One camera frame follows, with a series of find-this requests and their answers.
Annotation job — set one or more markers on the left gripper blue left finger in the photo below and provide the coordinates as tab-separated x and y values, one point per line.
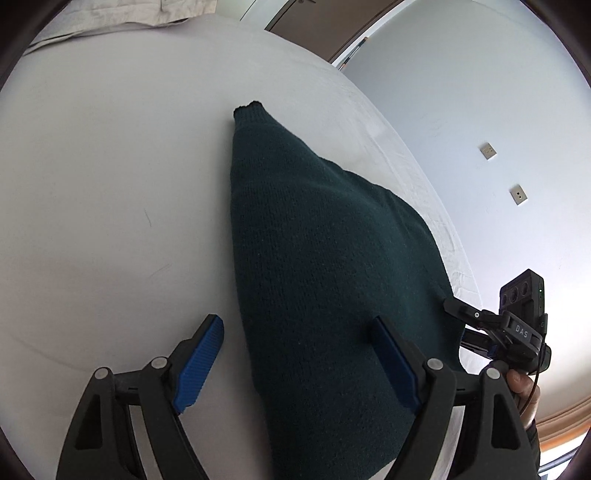
192	360

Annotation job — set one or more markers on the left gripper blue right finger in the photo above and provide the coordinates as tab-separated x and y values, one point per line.
396	365

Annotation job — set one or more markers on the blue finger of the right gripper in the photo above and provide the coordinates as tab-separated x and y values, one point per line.
479	343
483	320

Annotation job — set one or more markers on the dark green knit sweater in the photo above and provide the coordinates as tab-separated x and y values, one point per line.
319	253

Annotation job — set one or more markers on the person's right hand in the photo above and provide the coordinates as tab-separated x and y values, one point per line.
527	395

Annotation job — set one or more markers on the grey bed sheet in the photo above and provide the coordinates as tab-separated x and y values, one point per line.
115	230

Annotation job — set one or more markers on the brown wooden door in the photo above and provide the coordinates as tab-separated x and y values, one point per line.
327	27

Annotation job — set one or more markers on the folded grey blue duvet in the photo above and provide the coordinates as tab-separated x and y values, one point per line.
95	17

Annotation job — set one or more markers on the black camera box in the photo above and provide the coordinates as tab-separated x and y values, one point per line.
524	296

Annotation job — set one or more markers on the beige wall socket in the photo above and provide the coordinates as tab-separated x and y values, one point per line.
518	194

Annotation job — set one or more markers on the beige wall switch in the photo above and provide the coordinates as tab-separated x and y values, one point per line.
488	151

